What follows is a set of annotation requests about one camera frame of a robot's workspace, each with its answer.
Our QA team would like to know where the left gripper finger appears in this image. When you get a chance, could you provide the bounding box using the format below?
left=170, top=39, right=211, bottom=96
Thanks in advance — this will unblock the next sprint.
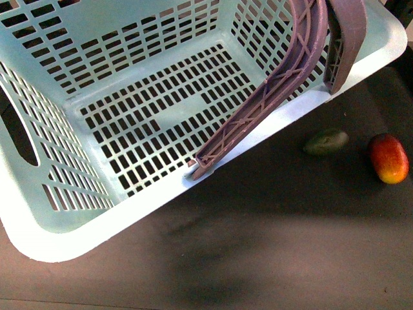
left=323, top=0, right=367, bottom=94
left=192, top=1, right=328, bottom=180

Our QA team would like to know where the light blue plastic basket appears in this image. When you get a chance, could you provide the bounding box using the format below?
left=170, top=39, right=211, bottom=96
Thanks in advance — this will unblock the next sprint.
left=0, top=0, right=408, bottom=264

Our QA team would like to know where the green avocado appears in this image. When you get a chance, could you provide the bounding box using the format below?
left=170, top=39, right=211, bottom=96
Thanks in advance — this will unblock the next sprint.
left=303, top=128, right=349, bottom=156

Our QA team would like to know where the red yellow mango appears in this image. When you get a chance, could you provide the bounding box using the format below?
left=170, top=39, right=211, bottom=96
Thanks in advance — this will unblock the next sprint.
left=368, top=133, right=409, bottom=185

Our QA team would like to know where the near black display tray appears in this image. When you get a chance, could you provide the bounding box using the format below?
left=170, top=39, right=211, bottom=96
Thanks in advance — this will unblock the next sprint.
left=0, top=0, right=413, bottom=310

